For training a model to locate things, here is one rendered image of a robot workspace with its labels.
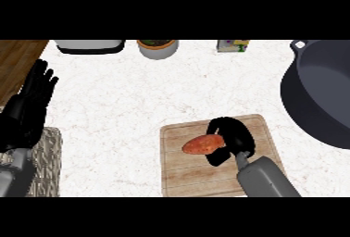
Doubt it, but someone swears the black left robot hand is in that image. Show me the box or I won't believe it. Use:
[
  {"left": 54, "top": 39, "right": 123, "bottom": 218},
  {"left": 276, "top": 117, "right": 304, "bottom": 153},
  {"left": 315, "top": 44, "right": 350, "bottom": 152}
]
[{"left": 0, "top": 58, "right": 60, "bottom": 154}]

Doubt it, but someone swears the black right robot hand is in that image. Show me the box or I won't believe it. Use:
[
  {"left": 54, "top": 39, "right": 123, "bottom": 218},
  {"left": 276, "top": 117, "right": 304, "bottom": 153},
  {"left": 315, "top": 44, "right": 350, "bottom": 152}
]
[{"left": 205, "top": 117, "right": 255, "bottom": 168}]

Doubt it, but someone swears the orange sweet potato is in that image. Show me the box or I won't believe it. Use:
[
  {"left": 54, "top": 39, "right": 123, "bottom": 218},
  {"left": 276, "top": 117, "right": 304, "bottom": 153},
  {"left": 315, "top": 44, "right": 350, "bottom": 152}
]
[{"left": 180, "top": 133, "right": 227, "bottom": 156}]

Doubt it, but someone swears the wooden cutting board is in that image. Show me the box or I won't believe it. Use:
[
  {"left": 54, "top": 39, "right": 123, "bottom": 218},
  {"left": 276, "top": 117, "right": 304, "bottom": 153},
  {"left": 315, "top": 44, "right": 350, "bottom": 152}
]
[{"left": 157, "top": 113, "right": 286, "bottom": 198}]

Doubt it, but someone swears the dark grey pot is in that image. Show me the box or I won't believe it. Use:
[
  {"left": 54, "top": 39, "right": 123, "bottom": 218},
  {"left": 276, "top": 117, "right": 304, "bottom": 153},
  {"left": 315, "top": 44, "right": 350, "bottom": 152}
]
[{"left": 278, "top": 40, "right": 350, "bottom": 151}]

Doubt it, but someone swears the brown wooden surface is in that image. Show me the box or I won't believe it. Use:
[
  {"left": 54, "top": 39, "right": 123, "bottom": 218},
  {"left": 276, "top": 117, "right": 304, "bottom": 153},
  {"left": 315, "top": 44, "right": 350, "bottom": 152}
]
[{"left": 0, "top": 40, "right": 50, "bottom": 107}]

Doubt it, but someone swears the woven grey placemat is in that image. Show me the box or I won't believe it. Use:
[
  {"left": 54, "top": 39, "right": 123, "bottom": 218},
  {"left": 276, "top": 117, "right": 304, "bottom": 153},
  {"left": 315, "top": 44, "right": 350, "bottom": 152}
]
[{"left": 0, "top": 126, "right": 64, "bottom": 198}]

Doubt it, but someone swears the black and white appliance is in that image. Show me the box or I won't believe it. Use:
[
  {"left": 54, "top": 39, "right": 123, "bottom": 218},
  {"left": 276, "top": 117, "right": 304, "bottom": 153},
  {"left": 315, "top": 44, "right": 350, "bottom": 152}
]
[{"left": 53, "top": 40, "right": 126, "bottom": 56}]

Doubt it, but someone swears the small printed box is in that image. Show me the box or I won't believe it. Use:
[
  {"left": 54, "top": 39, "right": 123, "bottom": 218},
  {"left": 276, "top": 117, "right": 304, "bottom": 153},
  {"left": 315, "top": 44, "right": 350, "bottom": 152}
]
[{"left": 215, "top": 40, "right": 250, "bottom": 54}]

